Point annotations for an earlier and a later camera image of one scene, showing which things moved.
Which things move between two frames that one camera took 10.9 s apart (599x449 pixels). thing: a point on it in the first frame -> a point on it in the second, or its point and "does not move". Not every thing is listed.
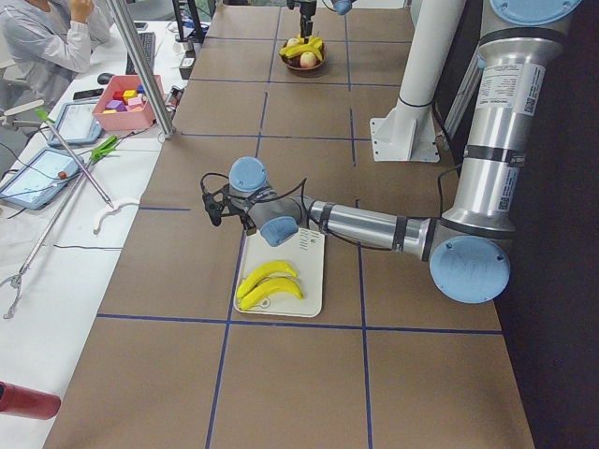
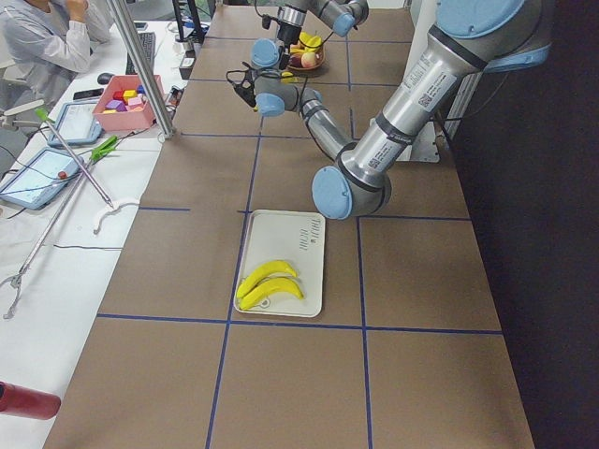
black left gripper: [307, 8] -> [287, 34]
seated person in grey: [45, 46] does not move
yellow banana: [263, 271] does not move
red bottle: [18, 400] does not move
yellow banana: [281, 284] does not move
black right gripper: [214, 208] -> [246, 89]
